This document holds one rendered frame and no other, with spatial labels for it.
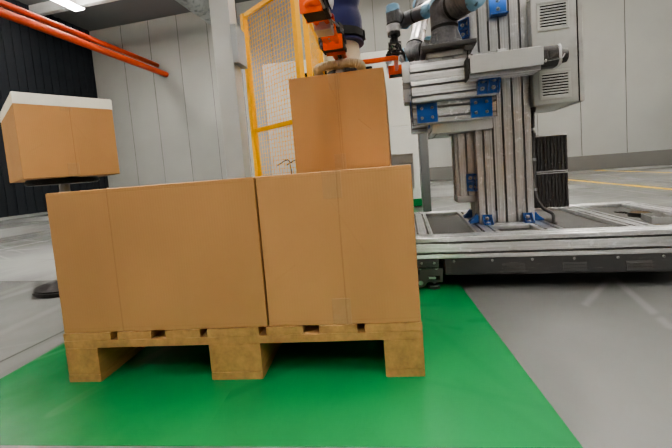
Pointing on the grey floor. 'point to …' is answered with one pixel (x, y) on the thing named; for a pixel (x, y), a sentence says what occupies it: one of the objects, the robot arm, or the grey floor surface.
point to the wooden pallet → (241, 347)
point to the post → (424, 172)
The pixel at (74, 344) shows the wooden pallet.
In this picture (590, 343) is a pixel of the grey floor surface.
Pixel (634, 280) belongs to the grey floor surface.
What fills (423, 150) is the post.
